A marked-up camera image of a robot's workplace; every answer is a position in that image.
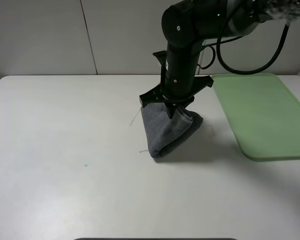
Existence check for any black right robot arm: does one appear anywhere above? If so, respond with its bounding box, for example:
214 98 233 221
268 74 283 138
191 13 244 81
139 0 300 117

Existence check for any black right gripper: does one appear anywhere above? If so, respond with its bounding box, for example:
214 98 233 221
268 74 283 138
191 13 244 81
139 76 214 119

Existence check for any black right camera cable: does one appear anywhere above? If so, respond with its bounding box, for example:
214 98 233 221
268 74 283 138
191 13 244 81
197 22 291 75

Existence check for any light green plastic tray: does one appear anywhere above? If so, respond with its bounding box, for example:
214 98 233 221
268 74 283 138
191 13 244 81
212 73 300 162

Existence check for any grey towel with orange patches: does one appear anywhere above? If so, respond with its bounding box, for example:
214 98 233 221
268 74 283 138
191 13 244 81
141 103 203 162

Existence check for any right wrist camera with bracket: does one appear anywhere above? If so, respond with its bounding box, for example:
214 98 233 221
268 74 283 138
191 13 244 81
152 50 167 86

